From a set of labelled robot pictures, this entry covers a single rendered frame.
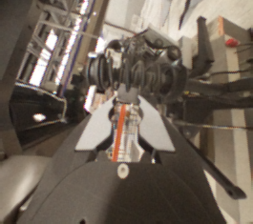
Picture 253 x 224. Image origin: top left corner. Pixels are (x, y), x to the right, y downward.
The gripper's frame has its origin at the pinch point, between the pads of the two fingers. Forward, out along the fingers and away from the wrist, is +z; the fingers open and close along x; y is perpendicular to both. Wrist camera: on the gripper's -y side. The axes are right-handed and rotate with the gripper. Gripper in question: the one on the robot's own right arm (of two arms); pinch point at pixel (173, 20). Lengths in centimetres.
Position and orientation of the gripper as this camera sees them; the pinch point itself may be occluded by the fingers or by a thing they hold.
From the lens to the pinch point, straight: 27.3
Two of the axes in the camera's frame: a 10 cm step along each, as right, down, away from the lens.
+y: 1.0, 6.6, -7.4
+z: -1.3, 7.5, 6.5
